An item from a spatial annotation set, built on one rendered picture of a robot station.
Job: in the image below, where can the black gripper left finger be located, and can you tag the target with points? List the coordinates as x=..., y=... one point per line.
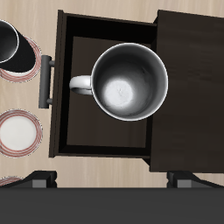
x=40, y=180

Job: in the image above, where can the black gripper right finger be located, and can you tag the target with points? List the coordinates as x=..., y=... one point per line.
x=182, y=180

